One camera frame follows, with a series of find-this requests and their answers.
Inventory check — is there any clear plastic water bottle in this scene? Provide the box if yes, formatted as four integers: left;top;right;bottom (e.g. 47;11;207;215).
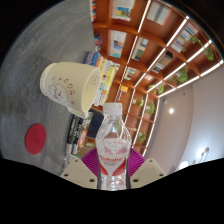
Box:
95;102;132;192

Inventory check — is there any dark blue chair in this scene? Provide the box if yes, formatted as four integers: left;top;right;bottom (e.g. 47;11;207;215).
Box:
88;109;104;130

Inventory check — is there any stack of colourful books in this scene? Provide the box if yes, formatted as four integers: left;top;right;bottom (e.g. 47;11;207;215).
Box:
83;51;118;108

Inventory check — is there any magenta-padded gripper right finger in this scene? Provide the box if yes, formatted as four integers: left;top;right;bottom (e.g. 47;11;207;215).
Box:
128;148;167;190

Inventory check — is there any flat round red coaster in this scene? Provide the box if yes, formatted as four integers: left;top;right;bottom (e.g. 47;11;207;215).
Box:
24;123;47;156

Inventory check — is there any wooden bookshelf unit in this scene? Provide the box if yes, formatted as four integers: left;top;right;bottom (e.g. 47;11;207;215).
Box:
89;0;224;158

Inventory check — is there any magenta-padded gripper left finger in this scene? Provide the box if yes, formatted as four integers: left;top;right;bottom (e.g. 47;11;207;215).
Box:
59;148;101;190

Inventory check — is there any branched ceiling lamp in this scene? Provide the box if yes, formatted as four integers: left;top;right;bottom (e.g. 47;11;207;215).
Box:
178;145;212;172

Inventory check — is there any white printed mug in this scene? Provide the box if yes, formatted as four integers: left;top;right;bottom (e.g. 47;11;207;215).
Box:
39;61;102;119

